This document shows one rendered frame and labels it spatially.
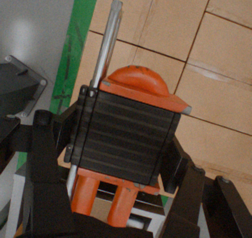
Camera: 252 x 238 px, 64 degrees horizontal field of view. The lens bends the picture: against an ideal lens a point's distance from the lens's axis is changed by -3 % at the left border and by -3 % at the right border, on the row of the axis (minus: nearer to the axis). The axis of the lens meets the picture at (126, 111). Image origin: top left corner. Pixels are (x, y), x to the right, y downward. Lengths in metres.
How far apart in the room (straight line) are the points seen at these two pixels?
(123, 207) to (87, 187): 0.04
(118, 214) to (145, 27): 0.72
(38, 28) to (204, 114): 1.12
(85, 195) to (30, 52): 1.36
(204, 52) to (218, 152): 0.44
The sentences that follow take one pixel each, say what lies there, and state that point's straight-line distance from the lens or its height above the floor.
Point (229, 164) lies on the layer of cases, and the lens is 1.06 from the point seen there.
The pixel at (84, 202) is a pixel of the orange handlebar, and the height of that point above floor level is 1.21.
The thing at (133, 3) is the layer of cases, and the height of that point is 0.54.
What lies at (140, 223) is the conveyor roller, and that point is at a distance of 1.16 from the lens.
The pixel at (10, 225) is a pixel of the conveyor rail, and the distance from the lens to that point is 1.24.
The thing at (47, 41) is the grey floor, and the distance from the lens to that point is 1.48.
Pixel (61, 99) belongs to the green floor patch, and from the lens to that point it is 1.48.
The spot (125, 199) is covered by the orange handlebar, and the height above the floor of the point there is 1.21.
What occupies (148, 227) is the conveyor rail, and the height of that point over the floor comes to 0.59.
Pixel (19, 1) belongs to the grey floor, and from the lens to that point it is 1.58.
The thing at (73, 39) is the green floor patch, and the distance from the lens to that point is 1.43.
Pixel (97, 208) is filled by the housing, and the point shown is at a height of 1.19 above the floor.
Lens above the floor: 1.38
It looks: 75 degrees down
